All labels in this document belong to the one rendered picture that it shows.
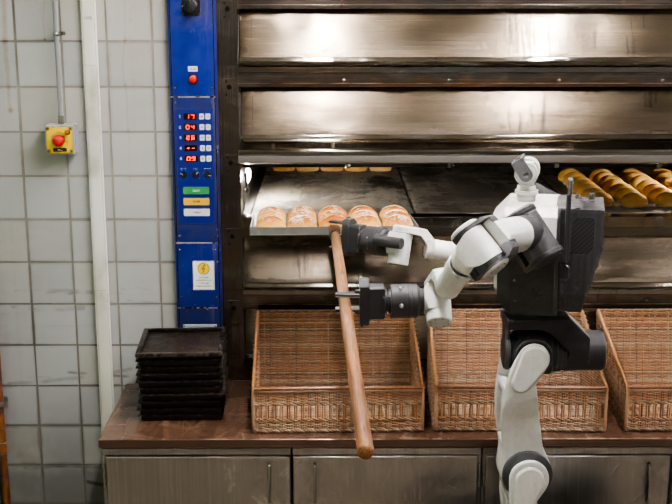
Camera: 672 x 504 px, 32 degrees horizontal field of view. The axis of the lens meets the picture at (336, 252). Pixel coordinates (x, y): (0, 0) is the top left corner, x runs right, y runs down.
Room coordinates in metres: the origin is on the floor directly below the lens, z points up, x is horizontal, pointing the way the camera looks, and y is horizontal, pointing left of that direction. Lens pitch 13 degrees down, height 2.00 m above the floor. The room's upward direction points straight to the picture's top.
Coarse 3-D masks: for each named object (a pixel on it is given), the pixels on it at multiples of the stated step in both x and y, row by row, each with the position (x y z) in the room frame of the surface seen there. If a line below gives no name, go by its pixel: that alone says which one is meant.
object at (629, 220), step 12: (252, 216) 3.97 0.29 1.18; (420, 216) 3.97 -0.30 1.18; (432, 216) 3.97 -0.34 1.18; (444, 216) 3.97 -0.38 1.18; (456, 216) 3.97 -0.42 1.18; (468, 216) 3.97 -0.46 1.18; (480, 216) 3.97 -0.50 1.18; (612, 216) 3.97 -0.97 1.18; (624, 216) 3.97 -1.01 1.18; (636, 216) 3.97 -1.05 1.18; (648, 216) 3.97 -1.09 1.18; (660, 216) 3.97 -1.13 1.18
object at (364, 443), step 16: (336, 240) 3.45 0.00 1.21; (336, 256) 3.25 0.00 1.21; (336, 272) 3.09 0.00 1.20; (352, 320) 2.63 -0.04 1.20; (352, 336) 2.50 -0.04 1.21; (352, 352) 2.38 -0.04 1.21; (352, 368) 2.28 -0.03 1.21; (352, 384) 2.19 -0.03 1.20; (352, 400) 2.11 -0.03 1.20; (368, 416) 2.03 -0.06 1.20; (368, 432) 1.94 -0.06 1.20; (368, 448) 1.88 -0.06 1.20
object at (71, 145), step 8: (48, 128) 3.88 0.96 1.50; (56, 128) 3.88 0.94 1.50; (64, 128) 3.88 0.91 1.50; (72, 128) 3.88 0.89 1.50; (48, 136) 3.88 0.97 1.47; (64, 136) 3.88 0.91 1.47; (72, 136) 3.88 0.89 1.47; (48, 144) 3.88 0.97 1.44; (64, 144) 3.88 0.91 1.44; (72, 144) 3.88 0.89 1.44; (48, 152) 3.88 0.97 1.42; (56, 152) 3.88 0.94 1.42; (64, 152) 3.88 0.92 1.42; (72, 152) 3.88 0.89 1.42
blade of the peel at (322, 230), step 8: (256, 216) 3.95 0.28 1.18; (416, 224) 3.72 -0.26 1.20; (256, 232) 3.67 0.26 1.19; (264, 232) 3.67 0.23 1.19; (272, 232) 3.67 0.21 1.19; (280, 232) 3.67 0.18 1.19; (288, 232) 3.67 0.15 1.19; (296, 232) 3.67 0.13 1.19; (304, 232) 3.67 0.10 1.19; (312, 232) 3.67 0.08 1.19; (320, 232) 3.67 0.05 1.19; (328, 232) 3.67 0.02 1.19
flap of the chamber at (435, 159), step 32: (256, 160) 3.81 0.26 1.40; (288, 160) 3.81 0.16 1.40; (320, 160) 3.81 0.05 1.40; (352, 160) 3.81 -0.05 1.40; (384, 160) 3.81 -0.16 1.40; (416, 160) 3.81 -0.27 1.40; (448, 160) 3.81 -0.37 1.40; (480, 160) 3.81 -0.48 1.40; (512, 160) 3.81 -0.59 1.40; (544, 160) 3.82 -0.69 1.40; (576, 160) 3.82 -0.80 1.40; (608, 160) 3.82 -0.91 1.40; (640, 160) 3.82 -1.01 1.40
